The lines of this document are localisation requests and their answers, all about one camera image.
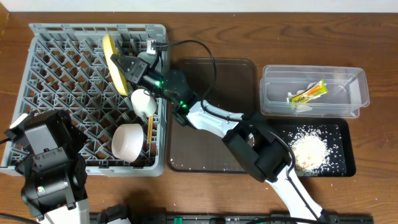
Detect yellow-green plate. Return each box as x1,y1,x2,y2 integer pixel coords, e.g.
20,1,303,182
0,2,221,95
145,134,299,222
102,34,129,96

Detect pale green cup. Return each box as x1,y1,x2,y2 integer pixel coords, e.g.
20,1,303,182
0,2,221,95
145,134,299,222
131,89,157,117

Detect white bowl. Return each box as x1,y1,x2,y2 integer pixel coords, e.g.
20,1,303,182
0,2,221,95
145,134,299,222
111,124,144,162

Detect white tissue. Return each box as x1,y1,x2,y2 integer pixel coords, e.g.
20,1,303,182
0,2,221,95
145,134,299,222
289,87,312,113

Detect green snack wrapper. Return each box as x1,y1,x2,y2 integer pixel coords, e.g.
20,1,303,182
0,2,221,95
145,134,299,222
287,80,328,103

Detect light blue saucer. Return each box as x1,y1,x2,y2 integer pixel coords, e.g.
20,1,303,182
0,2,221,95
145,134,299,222
137,52,162,73

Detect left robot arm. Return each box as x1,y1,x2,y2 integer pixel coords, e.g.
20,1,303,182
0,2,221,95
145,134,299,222
5,110,90,223

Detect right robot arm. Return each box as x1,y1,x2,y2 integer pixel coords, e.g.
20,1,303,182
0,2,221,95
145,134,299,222
106,53,331,223

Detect black waste tray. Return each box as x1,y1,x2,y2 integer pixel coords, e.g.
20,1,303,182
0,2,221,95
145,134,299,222
269,118,356,177

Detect grey dish rack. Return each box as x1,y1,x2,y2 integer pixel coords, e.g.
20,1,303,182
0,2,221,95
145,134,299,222
13,24,168,177

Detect dark brown serving tray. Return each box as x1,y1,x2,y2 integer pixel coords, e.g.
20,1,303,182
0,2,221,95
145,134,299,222
166,58,259,174

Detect clear plastic container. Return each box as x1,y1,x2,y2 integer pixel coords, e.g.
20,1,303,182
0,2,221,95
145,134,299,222
259,65,370,118

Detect rice and food scraps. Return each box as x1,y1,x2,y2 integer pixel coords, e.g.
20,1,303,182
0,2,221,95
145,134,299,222
281,124,346,177

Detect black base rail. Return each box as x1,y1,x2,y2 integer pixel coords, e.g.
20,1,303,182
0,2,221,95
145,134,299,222
88,204,374,224

